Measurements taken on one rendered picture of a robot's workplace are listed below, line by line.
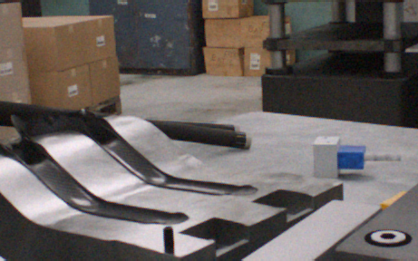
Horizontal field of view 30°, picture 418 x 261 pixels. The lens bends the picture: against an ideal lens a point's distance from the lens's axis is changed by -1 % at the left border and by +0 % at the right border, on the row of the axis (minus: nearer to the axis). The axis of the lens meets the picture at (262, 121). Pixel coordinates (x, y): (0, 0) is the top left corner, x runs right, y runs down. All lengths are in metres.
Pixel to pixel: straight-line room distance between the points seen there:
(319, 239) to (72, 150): 0.58
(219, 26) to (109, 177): 6.74
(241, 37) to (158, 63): 0.93
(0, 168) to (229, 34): 6.74
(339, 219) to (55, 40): 4.93
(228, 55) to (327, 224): 7.18
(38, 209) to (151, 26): 7.06
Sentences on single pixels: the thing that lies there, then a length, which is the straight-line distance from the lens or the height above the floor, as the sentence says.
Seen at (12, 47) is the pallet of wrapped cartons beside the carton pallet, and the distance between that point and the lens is 4.91.
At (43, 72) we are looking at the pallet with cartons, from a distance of 5.42.
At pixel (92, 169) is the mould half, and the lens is 0.94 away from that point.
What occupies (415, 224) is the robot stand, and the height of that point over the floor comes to 1.04.
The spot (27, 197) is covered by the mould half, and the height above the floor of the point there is 0.90.
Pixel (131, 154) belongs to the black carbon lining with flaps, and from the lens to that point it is 0.99.
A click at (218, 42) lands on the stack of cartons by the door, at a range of 7.66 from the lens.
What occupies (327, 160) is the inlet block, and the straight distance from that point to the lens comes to 1.21.
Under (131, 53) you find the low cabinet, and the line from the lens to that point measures 8.07.
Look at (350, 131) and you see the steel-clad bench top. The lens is 1.52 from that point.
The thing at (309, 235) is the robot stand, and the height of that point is 0.99.
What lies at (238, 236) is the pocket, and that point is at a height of 0.87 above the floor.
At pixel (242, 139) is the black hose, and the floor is 0.82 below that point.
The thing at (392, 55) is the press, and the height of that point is 0.53.
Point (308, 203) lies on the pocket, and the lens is 0.84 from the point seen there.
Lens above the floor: 1.14
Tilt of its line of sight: 12 degrees down
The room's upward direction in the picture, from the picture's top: 3 degrees counter-clockwise
